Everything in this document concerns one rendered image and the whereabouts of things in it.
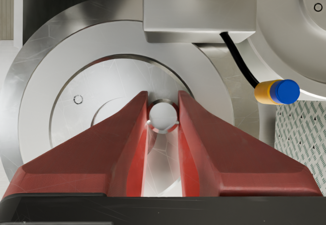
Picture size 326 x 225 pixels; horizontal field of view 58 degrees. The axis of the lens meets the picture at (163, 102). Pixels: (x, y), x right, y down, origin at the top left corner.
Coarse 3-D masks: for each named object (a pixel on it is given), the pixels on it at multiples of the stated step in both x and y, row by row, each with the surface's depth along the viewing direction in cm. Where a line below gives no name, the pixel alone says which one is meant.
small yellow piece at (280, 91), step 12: (228, 36) 13; (228, 48) 13; (240, 60) 12; (252, 84) 12; (264, 84) 11; (276, 84) 10; (288, 84) 10; (264, 96) 11; (276, 96) 10; (288, 96) 10
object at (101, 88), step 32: (96, 64) 14; (128, 64) 14; (160, 64) 15; (64, 96) 14; (96, 96) 14; (128, 96) 14; (160, 96) 14; (64, 128) 14; (160, 160) 14; (160, 192) 14
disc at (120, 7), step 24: (96, 0) 16; (120, 0) 16; (48, 24) 16; (72, 24) 16; (24, 48) 16; (48, 48) 16; (216, 48) 16; (24, 72) 16; (240, 72) 16; (0, 96) 16; (240, 96) 16; (0, 120) 16; (240, 120) 16; (0, 144) 16
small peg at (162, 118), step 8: (152, 104) 12; (160, 104) 12; (168, 104) 12; (152, 112) 12; (160, 112) 12; (168, 112) 12; (176, 112) 12; (152, 120) 12; (160, 120) 12; (168, 120) 12; (176, 120) 12; (152, 128) 12; (160, 128) 12; (168, 128) 12
